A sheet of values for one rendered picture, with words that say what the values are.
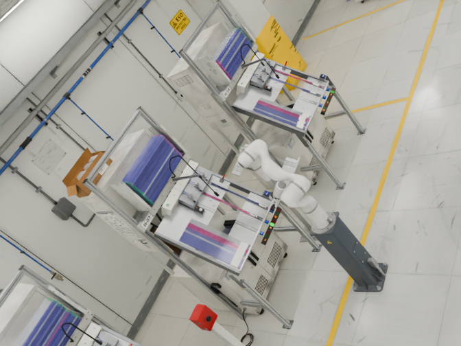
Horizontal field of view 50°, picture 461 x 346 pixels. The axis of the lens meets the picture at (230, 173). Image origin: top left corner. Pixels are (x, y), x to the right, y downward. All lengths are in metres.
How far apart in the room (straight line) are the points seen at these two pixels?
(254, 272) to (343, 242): 1.01
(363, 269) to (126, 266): 2.65
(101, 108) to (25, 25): 1.06
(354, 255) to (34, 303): 2.20
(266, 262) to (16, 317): 2.05
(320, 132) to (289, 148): 0.54
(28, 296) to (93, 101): 2.50
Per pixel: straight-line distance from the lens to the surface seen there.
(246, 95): 4.63
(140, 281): 5.49
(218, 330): 3.78
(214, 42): 4.77
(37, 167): 5.00
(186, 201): 3.84
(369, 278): 3.83
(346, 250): 3.58
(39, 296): 3.56
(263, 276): 4.33
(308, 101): 4.66
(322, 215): 3.40
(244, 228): 3.84
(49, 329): 3.41
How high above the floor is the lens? 2.93
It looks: 28 degrees down
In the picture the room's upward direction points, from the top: 43 degrees counter-clockwise
